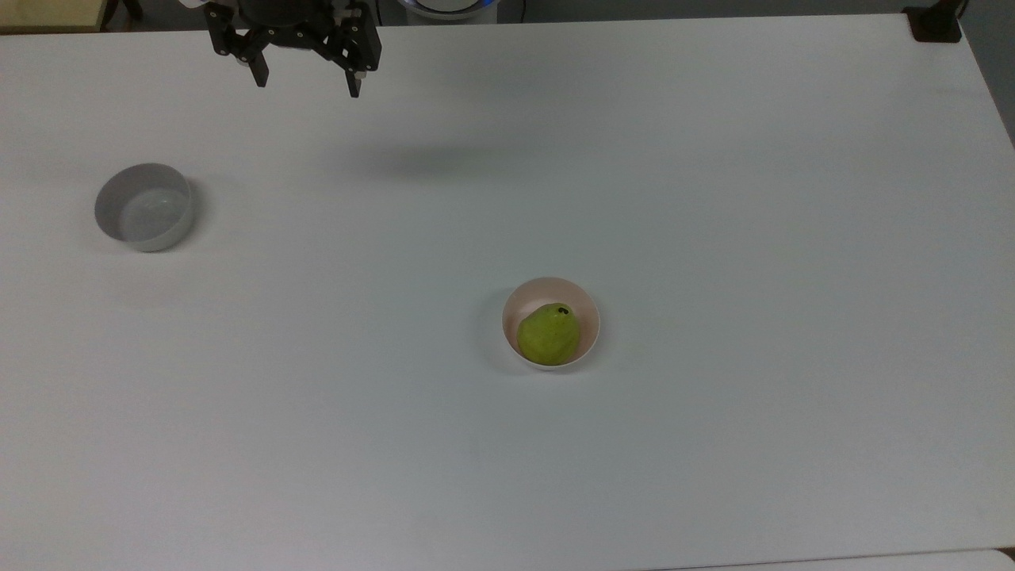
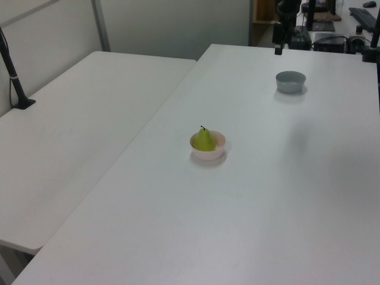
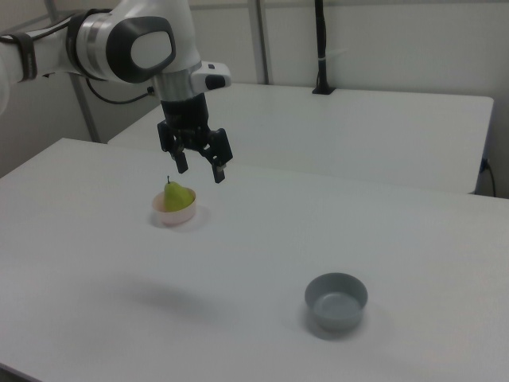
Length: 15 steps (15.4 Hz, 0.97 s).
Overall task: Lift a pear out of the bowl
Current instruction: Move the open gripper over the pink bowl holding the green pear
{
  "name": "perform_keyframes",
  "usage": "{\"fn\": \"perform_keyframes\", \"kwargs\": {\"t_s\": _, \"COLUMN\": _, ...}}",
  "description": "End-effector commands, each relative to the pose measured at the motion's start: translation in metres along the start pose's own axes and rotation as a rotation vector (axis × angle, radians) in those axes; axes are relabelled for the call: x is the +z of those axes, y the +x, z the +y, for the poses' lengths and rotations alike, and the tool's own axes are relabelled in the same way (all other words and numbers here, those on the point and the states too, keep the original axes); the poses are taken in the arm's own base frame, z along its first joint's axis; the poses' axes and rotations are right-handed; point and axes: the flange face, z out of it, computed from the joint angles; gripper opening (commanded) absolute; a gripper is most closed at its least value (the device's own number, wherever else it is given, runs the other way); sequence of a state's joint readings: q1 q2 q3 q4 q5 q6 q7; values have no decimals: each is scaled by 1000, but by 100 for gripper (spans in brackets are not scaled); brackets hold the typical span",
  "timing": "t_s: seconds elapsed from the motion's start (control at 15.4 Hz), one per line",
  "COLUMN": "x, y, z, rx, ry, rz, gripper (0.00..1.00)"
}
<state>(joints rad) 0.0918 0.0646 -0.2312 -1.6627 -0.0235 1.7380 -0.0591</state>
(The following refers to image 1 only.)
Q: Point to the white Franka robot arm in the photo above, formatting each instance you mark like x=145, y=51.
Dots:
x=448, y=6

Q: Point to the light wooden board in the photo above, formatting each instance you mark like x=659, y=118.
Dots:
x=47, y=12

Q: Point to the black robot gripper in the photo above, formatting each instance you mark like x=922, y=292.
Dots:
x=285, y=14

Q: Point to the grey plastic bowl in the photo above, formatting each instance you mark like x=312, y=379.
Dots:
x=143, y=208

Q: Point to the black camera stand base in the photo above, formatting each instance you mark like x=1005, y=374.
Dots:
x=934, y=22

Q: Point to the pink plastic bowl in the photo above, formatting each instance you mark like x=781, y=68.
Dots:
x=587, y=317

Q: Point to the green pear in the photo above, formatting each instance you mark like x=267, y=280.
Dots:
x=547, y=337

